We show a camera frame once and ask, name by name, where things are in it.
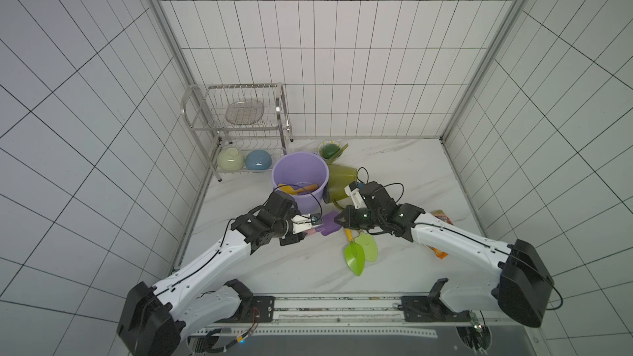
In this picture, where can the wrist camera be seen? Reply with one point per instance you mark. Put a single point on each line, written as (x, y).
(356, 198)
(308, 223)

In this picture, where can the blue ceramic bowl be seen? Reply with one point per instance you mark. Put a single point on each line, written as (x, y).
(258, 160)

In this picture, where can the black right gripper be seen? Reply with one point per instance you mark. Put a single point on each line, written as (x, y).
(349, 217)

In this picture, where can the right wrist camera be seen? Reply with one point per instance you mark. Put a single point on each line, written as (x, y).
(356, 198)

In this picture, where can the purple plastic bucket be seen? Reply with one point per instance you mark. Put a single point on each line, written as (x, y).
(302, 168)

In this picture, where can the glass plate on rack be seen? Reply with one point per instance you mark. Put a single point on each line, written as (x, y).
(245, 112)

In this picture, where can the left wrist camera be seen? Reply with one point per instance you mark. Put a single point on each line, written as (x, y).
(308, 223)

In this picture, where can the steel dish rack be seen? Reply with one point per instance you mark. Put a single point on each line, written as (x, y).
(203, 109)

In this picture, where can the small floral bowl green inside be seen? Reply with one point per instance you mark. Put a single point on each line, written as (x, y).
(330, 151)

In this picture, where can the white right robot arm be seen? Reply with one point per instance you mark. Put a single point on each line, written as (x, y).
(508, 278)

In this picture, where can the metal base rail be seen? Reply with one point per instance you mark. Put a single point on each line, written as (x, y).
(323, 314)

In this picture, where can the purple toy shovel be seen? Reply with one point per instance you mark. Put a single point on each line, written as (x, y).
(328, 226)

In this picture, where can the light green trowel wooden handle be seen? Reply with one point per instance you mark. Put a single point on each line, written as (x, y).
(369, 245)

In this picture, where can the pale green ceramic bowl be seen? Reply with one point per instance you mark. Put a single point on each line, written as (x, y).
(231, 159)

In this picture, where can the bright green trowel yellow handle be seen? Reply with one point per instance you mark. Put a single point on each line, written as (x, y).
(354, 255)

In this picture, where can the yellow toy shovel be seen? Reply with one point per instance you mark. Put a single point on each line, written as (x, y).
(297, 190)

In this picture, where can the olive green watering can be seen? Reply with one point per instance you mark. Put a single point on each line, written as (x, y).
(339, 178)

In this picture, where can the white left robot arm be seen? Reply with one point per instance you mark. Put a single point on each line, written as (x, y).
(156, 318)

